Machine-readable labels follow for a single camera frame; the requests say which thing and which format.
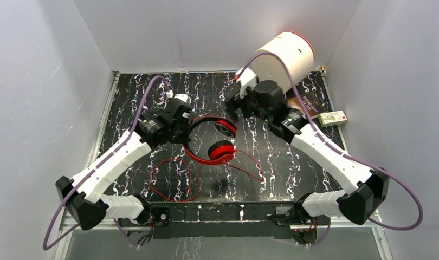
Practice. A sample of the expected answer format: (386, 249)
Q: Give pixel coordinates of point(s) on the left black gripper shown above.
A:
(183, 117)

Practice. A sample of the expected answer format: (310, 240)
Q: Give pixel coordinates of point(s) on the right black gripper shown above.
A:
(234, 103)

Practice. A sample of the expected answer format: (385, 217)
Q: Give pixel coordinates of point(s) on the red black headphones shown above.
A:
(220, 151)

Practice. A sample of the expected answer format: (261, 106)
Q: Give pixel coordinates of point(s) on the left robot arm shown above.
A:
(84, 192)

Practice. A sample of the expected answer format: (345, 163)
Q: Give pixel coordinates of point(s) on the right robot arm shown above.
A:
(362, 188)

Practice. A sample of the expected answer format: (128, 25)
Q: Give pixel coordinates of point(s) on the dark paperback book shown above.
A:
(312, 104)

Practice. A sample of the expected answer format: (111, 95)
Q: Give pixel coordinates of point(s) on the white cylindrical container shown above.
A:
(286, 59)

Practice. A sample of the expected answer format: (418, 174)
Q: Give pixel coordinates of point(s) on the small green white box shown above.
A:
(332, 118)

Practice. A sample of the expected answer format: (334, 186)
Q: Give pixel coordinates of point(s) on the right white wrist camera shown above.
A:
(245, 78)

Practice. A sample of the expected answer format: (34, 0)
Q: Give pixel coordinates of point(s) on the black front mounting rail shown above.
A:
(251, 219)

